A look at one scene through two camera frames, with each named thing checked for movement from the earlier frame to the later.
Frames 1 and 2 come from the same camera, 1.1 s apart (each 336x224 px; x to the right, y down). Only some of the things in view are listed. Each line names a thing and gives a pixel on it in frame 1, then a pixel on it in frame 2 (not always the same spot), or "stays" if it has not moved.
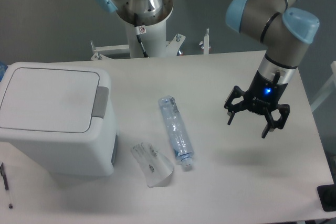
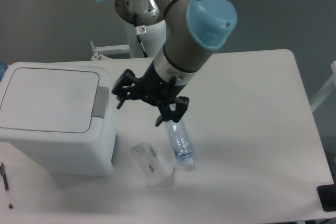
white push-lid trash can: (60, 116) stays
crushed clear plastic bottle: (181, 145) stays
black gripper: (262, 93) to (166, 92)
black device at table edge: (327, 195) stays
